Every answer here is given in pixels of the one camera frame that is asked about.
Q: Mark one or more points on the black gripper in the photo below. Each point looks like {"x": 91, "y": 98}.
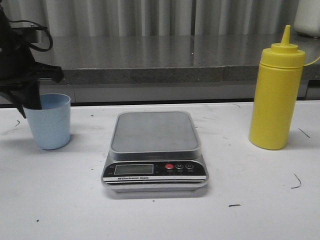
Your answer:
{"x": 16, "y": 60}

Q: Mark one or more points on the light blue plastic cup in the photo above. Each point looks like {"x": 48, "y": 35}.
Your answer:
{"x": 50, "y": 125}

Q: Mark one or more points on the yellow squeeze bottle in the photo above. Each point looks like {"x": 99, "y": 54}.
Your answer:
{"x": 278, "y": 81}

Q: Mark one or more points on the silver electronic kitchen scale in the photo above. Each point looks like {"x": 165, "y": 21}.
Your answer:
{"x": 154, "y": 151}

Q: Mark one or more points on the grey stone counter shelf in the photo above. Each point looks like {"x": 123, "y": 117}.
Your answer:
{"x": 158, "y": 60}

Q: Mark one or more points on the white container on counter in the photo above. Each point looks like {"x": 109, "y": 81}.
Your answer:
{"x": 307, "y": 18}

